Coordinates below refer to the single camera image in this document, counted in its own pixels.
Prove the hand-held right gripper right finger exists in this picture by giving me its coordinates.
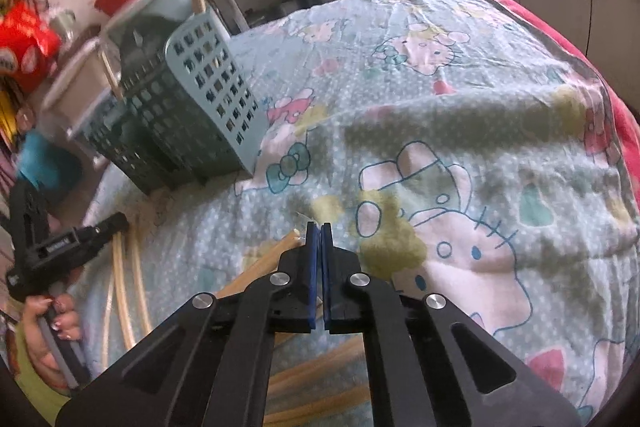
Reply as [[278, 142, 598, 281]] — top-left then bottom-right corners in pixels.
[[322, 222, 583, 427]]

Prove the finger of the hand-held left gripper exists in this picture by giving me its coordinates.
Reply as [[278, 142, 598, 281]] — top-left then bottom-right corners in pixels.
[[82, 212, 130, 254]]

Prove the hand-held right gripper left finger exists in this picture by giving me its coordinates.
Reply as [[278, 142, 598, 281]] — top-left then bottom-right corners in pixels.
[[55, 222, 319, 427]]

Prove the pale chopstick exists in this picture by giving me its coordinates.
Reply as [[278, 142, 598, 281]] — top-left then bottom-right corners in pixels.
[[101, 287, 117, 375], [130, 237, 154, 339], [112, 232, 137, 349]]

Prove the person's left forearm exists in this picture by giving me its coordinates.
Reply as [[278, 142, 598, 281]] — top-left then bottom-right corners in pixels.
[[0, 322, 73, 414]]

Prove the person's left hand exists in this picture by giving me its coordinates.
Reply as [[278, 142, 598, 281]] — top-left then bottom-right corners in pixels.
[[22, 294, 83, 390]]

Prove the cartoon cat printed blanket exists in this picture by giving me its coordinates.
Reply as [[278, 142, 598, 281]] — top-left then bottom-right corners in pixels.
[[82, 0, 640, 413]]

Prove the red printed bag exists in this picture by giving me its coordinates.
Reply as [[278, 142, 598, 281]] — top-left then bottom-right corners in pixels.
[[0, 1, 62, 94]]

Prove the pink blanket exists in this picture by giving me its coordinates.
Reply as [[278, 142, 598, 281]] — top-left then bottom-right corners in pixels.
[[477, 0, 640, 142]]

